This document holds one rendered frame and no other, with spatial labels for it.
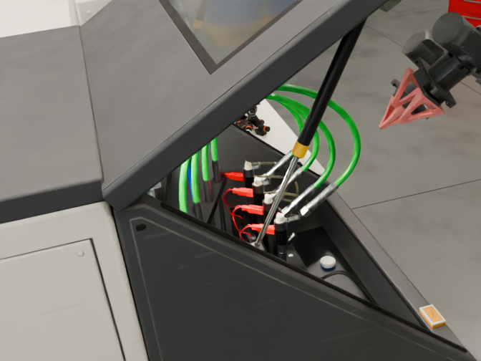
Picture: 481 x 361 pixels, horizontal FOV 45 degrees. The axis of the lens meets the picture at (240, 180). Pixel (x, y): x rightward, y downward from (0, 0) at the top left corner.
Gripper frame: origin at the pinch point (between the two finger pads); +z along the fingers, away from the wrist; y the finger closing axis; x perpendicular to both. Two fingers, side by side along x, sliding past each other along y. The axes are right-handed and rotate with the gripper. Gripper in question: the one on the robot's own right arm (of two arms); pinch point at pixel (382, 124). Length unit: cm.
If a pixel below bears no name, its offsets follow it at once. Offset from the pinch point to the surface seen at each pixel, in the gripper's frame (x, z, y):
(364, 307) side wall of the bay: 51, 14, 6
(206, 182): 6.9, 34.2, 23.9
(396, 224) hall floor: -124, 56, -117
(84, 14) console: -8, 25, 66
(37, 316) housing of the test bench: 63, 36, 49
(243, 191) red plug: 2.4, 32.8, 13.8
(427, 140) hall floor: -211, 26, -147
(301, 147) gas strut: 52, 0, 34
